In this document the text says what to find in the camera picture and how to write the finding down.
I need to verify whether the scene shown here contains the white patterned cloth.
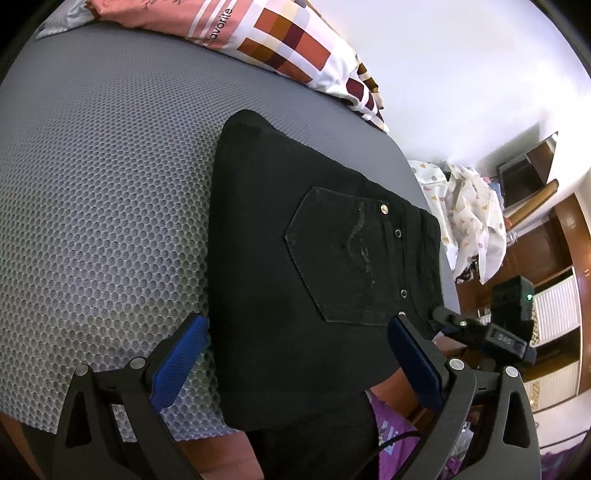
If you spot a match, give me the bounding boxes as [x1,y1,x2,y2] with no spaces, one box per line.
[409,160,507,284]

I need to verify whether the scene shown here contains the wooden shelf cabinet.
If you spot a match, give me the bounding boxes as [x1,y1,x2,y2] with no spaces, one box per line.
[457,131,591,416]

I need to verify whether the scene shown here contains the black denim pants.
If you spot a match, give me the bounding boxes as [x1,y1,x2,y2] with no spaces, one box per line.
[207,110,443,431]

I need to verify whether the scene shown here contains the purple printed shirt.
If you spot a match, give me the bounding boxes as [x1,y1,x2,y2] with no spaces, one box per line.
[367,390,590,480]

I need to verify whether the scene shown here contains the grey mesh mattress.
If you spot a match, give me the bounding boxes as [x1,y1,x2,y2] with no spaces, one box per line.
[0,20,461,442]

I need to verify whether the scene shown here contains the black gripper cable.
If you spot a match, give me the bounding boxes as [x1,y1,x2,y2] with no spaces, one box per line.
[363,431,424,480]

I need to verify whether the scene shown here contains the pink checkered pillow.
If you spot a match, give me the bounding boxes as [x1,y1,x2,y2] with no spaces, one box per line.
[35,0,390,134]

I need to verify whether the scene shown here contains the black trousers on legs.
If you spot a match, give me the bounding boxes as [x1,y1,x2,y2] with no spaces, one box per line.
[246,394,379,479]

